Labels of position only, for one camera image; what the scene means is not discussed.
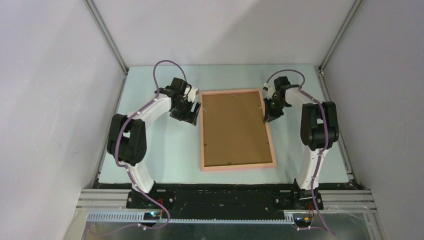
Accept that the right aluminium corner post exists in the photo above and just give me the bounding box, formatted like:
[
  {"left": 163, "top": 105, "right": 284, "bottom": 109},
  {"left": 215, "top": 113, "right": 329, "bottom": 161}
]
[{"left": 318, "top": 0, "right": 363, "bottom": 72}]

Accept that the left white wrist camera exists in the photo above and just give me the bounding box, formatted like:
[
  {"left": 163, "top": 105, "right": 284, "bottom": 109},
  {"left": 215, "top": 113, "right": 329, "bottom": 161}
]
[{"left": 183, "top": 86, "right": 199, "bottom": 103}]

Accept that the brown cardboard backing board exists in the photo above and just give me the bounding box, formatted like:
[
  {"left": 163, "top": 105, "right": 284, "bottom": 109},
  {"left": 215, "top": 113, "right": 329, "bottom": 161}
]
[{"left": 202, "top": 91, "right": 274, "bottom": 168}]

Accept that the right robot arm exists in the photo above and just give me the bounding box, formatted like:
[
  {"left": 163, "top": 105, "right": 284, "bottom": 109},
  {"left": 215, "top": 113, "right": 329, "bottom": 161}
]
[{"left": 263, "top": 76, "right": 339, "bottom": 209}]

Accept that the aluminium corner post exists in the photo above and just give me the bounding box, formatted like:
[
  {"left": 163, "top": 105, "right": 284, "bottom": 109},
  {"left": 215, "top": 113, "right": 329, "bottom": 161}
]
[
  {"left": 318, "top": 0, "right": 363, "bottom": 72},
  {"left": 83, "top": 0, "right": 129, "bottom": 75}
]

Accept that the left aluminium corner post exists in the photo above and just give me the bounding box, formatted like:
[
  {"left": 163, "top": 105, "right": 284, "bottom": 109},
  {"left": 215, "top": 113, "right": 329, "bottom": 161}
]
[{"left": 83, "top": 0, "right": 129, "bottom": 75}]

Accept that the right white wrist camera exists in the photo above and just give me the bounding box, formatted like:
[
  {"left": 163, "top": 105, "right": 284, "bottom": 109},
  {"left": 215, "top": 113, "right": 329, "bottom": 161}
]
[{"left": 262, "top": 82, "right": 276, "bottom": 100}]

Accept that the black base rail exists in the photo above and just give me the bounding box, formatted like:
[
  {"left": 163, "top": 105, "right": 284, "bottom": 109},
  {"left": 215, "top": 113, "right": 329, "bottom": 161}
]
[{"left": 126, "top": 183, "right": 324, "bottom": 217}]

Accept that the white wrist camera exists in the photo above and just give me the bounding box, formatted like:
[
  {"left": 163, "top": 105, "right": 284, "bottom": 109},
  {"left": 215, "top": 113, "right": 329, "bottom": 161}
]
[
  {"left": 262, "top": 82, "right": 276, "bottom": 100},
  {"left": 183, "top": 86, "right": 199, "bottom": 103}
]

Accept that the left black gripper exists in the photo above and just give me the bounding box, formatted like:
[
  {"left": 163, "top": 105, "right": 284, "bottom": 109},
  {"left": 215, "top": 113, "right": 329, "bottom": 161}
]
[{"left": 170, "top": 96, "right": 201, "bottom": 126}]

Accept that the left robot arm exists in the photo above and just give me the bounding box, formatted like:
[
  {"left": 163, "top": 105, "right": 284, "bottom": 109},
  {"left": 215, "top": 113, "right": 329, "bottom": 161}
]
[{"left": 106, "top": 77, "right": 202, "bottom": 208}]

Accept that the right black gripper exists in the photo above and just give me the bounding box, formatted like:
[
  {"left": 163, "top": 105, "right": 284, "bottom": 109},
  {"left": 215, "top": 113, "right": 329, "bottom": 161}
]
[{"left": 263, "top": 96, "right": 288, "bottom": 123}]

